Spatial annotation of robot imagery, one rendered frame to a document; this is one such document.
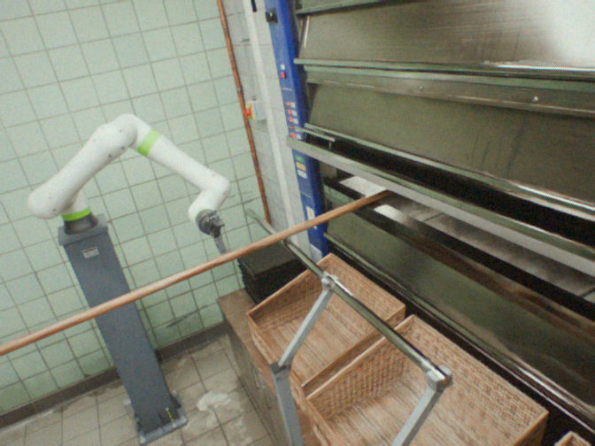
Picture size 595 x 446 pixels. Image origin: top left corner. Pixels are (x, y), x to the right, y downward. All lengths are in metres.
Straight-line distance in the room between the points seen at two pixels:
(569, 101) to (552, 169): 0.15
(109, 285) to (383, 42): 1.58
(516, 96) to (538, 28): 0.15
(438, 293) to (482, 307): 0.18
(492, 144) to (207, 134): 1.90
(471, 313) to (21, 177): 2.22
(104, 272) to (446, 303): 1.49
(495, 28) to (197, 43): 1.89
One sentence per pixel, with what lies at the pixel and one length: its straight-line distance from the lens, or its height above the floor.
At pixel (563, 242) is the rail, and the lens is 1.00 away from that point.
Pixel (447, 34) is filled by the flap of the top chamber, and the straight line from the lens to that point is 1.29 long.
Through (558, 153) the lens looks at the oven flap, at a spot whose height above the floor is 1.55.
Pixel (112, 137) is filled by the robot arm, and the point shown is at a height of 1.61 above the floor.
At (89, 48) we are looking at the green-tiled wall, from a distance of 2.70.
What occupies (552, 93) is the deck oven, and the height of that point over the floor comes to 1.67.
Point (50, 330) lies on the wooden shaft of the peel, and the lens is 1.58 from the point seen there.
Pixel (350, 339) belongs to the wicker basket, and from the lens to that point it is 2.10.
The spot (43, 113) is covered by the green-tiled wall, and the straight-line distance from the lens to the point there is 2.72.
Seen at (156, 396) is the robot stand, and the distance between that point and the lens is 2.70.
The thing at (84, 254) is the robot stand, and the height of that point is 1.11.
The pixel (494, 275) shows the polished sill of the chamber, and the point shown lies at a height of 1.17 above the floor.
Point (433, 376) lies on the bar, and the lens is 1.07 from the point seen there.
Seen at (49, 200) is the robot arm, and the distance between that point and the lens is 2.04.
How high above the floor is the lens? 1.92
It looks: 24 degrees down
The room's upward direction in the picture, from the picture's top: 11 degrees counter-clockwise
